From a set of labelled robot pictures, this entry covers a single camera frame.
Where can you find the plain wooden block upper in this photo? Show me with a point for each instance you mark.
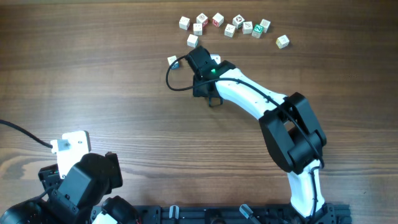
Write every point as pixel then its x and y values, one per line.
pixel 197 29

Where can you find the wooden block blue side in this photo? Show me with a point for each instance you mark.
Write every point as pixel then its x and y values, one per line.
pixel 171 60

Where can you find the wooden block far left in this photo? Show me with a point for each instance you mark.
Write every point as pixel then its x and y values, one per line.
pixel 184 23

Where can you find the wooden block black symbol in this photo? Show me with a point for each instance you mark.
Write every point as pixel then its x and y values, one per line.
pixel 238 21

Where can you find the wooden block grid pattern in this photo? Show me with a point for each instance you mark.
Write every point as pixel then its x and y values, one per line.
pixel 265 24

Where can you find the wooden block red letter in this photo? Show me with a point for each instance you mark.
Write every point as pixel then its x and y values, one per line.
pixel 217 19

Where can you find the wooden block yellow side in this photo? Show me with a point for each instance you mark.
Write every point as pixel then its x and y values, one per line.
pixel 282 41

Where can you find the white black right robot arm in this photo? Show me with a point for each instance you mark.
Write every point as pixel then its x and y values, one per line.
pixel 291 131

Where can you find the wooden block grey figure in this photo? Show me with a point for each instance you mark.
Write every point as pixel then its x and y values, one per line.
pixel 247 27

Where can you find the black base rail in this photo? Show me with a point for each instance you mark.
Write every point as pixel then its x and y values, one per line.
pixel 328 214

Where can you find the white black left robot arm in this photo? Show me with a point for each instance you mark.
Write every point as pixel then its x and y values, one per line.
pixel 86 183

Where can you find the wooden block green Z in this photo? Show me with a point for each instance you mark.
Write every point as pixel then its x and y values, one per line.
pixel 257 31

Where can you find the wooden block red side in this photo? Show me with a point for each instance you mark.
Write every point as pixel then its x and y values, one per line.
pixel 202 19

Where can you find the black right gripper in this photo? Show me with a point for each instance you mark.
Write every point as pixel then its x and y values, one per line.
pixel 197 92

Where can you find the wooden block tan pattern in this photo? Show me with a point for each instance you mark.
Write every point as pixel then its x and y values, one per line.
pixel 229 30

